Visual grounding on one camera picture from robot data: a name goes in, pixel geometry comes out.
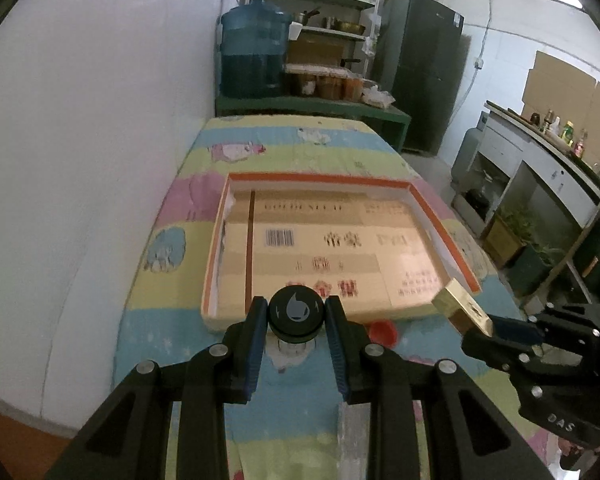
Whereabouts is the red bottle cap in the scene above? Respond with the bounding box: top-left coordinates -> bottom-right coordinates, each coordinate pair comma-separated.
367,320 -> 399,349

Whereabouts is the black bottle cap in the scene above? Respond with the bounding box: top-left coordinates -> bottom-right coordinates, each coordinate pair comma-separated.
266,285 -> 324,344

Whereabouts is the small gold box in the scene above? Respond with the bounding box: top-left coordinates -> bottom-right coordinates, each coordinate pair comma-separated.
432,278 -> 494,337

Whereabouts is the clear patterned rectangular case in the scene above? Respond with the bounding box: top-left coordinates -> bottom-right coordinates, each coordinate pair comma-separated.
337,402 -> 370,480

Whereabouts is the person's right hand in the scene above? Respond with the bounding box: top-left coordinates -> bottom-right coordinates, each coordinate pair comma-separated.
558,438 -> 600,474

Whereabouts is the shallow orange rimmed cardboard tray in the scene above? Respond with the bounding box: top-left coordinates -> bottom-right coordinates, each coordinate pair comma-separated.
201,172 -> 481,330

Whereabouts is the colourful cartoon sheep quilt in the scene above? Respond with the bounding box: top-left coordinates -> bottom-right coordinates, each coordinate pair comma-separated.
114,115 -> 556,463

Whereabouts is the potted green plant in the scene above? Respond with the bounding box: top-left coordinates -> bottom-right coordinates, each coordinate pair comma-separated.
482,207 -> 534,269

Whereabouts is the white kitchen counter cabinet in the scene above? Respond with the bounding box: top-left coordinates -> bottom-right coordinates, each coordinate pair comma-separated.
452,103 -> 600,304

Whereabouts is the grey gas cylinder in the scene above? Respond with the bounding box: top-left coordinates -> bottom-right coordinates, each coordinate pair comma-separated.
451,128 -> 483,190

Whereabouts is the green low bench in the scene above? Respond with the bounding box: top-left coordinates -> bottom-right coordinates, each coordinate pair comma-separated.
214,96 -> 412,153

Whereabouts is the white plastic bag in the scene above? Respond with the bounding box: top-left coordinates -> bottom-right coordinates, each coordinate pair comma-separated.
361,86 -> 396,110

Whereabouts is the cardboard box on shelf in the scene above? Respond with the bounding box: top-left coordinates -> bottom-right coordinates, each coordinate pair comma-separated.
287,39 -> 343,67

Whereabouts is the dark green refrigerator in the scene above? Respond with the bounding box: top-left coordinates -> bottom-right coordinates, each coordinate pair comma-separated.
372,0 -> 464,155

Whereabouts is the green white storage shelf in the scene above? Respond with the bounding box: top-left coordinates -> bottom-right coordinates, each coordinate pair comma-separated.
249,0 -> 384,97

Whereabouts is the blue water jug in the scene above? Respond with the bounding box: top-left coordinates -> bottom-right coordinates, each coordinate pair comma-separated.
220,0 -> 291,99

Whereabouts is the cardboard sheet on wall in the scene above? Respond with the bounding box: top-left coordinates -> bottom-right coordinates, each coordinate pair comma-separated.
522,51 -> 600,166

